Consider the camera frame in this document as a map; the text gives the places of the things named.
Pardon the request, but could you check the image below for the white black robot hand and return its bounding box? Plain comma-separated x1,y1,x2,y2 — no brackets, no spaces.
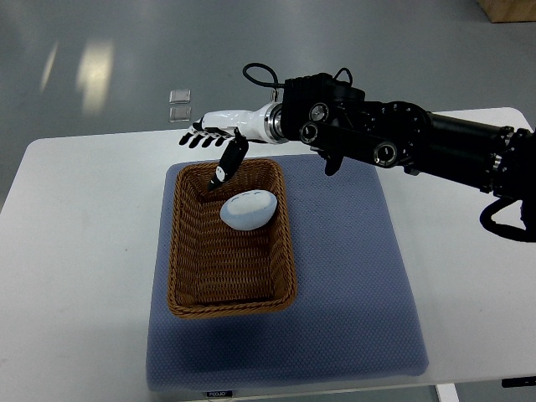
178,103,288,191

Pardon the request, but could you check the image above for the blue white plush toy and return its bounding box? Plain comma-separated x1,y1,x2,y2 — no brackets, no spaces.
219,189,278,231

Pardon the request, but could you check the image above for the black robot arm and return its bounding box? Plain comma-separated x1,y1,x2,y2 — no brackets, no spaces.
179,73,535,201

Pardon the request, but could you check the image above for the brown wicker basket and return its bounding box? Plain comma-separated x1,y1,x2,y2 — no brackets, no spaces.
167,158,297,319

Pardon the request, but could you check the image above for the lower clear floor plate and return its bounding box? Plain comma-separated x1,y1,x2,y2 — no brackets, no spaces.
168,106,192,122

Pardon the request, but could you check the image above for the clear floor plate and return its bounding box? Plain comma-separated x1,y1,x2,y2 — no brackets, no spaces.
169,89,191,105
168,106,192,122

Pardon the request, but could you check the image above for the upper clear floor plate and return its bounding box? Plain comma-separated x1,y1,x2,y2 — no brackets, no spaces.
169,89,191,105

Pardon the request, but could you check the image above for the blue quilted mat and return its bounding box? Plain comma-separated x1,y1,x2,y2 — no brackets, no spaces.
147,155,428,393

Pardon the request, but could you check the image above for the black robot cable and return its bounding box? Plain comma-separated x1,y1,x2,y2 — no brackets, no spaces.
242,62,286,90

